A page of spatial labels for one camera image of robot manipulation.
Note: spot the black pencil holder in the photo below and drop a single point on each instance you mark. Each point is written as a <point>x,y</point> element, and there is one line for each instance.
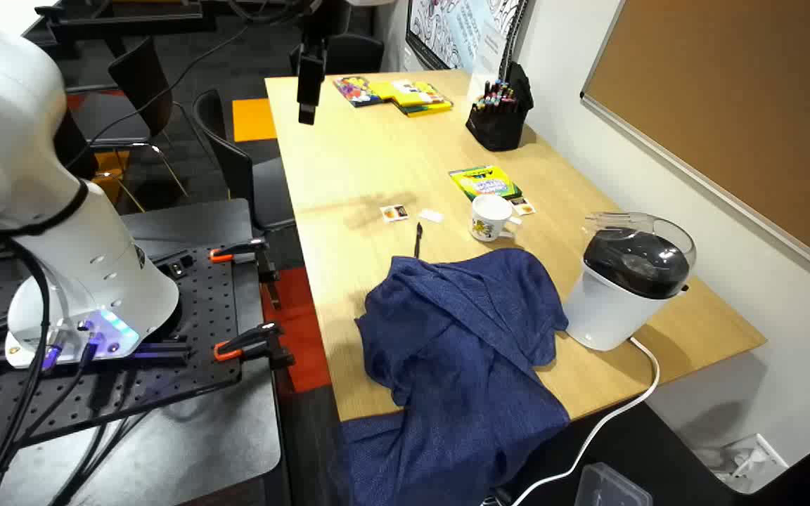
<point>499,115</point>

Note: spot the black pen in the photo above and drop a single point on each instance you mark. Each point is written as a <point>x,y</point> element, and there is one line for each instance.
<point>416,239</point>

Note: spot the green crayola marker box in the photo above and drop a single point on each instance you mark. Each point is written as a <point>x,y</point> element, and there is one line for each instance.
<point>485,181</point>

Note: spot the small white card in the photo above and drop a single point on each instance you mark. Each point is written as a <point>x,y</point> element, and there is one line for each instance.
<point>429,213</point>

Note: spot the black office chair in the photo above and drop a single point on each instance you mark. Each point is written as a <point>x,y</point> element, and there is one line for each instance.
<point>260,182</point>

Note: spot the whiteboard with drawings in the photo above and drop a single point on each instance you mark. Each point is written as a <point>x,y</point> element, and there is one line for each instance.
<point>464,33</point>

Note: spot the blue cloth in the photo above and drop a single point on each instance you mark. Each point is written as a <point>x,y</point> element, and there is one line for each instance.
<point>458,348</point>

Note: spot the orange black clamp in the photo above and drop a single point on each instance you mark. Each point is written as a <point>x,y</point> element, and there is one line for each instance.
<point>236,253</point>
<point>260,340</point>

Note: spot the small photo card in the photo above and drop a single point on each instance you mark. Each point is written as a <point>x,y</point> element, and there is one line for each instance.
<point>391,210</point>

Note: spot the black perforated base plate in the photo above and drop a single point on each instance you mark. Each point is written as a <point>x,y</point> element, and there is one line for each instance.
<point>164,369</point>

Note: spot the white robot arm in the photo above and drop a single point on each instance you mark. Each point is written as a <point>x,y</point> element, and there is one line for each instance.
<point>97,284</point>

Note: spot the colourful marker box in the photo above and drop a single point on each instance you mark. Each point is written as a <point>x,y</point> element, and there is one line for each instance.
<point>358,90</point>

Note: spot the cork bulletin board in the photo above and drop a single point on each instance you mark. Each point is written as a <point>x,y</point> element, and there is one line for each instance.
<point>718,90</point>

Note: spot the white mug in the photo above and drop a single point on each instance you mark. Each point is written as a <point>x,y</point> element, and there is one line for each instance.
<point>493,217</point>

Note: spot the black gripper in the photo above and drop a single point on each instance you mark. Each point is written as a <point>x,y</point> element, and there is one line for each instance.
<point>310,77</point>

